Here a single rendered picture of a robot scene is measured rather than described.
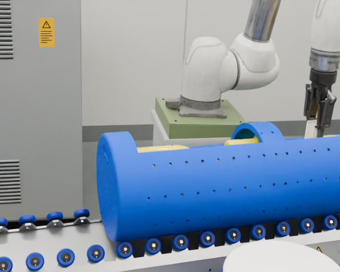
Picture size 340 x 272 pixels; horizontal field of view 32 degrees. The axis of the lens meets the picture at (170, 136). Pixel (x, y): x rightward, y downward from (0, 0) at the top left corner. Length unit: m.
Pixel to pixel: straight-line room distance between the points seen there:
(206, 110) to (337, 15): 0.72
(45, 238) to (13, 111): 1.55
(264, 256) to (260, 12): 1.04
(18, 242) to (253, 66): 1.08
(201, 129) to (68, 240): 0.71
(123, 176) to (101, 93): 3.05
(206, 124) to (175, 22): 2.34
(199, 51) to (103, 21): 2.23
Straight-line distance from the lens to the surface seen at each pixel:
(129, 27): 4.35
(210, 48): 2.15
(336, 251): 1.81
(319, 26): 1.68
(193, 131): 2.12
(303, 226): 1.72
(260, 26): 2.21
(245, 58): 2.23
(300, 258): 1.45
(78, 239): 1.66
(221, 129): 2.15
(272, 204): 1.59
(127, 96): 4.49
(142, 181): 1.44
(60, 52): 3.04
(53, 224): 1.70
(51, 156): 3.23
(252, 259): 1.42
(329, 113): 1.74
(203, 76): 2.15
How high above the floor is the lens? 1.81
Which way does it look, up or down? 22 degrees down
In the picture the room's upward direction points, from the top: 3 degrees clockwise
